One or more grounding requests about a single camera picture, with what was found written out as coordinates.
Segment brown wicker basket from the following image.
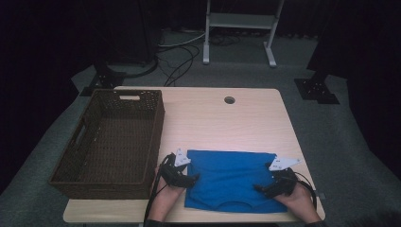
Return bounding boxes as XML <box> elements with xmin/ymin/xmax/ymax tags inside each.
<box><xmin>47</xmin><ymin>88</ymin><xmax>166</xmax><ymax>201</ymax></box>

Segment thick black hose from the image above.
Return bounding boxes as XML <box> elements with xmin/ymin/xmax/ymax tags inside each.
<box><xmin>124</xmin><ymin>54</ymin><xmax>161</xmax><ymax>79</ymax></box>

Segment hand-held gripper cable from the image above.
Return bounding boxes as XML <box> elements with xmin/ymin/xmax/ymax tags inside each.
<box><xmin>293</xmin><ymin>170</ymin><xmax>318</xmax><ymax>212</ymax></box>
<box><xmin>143</xmin><ymin>153</ymin><xmax>174</xmax><ymax>225</ymax></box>

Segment black stand with flat feet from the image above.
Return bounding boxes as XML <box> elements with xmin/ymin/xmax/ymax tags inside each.
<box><xmin>78</xmin><ymin>61</ymin><xmax>128</xmax><ymax>97</ymax></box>

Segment person's right hand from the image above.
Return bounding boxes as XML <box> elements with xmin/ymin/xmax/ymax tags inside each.
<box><xmin>273</xmin><ymin>183</ymin><xmax>323</xmax><ymax>225</ymax></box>

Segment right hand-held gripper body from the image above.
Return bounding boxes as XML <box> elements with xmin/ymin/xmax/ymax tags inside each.
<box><xmin>263</xmin><ymin>156</ymin><xmax>303</xmax><ymax>200</ymax></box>

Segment white floor cable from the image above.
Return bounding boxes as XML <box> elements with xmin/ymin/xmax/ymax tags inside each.
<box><xmin>158</xmin><ymin>31</ymin><xmax>208</xmax><ymax>49</ymax></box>

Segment white metal stand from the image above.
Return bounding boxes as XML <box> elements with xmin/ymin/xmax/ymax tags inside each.
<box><xmin>202</xmin><ymin>0</ymin><xmax>286</xmax><ymax>68</ymax></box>

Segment black stand with square base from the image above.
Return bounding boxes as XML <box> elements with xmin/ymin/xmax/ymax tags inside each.
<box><xmin>293</xmin><ymin>62</ymin><xmax>341</xmax><ymax>106</ymax></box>

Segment person's left hand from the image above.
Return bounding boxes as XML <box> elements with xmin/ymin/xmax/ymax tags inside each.
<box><xmin>147</xmin><ymin>166</ymin><xmax>187</xmax><ymax>223</ymax></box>

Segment black floor cables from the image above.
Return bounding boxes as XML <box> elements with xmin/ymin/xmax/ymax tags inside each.
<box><xmin>156</xmin><ymin>43</ymin><xmax>201</xmax><ymax>88</ymax></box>

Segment blue printed t-shirt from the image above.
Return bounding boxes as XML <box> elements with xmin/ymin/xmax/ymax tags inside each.
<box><xmin>183</xmin><ymin>149</ymin><xmax>288</xmax><ymax>215</ymax></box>

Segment right hand-held gripper cable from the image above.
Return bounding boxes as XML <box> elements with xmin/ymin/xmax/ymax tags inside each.
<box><xmin>293</xmin><ymin>170</ymin><xmax>318</xmax><ymax>212</ymax></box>

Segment left hand-held gripper cable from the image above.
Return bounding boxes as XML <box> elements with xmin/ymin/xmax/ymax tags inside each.
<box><xmin>143</xmin><ymin>153</ymin><xmax>174</xmax><ymax>225</ymax></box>

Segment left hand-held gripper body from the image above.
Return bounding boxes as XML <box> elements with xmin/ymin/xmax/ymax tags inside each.
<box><xmin>160</xmin><ymin>148</ymin><xmax>192</xmax><ymax>189</ymax></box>

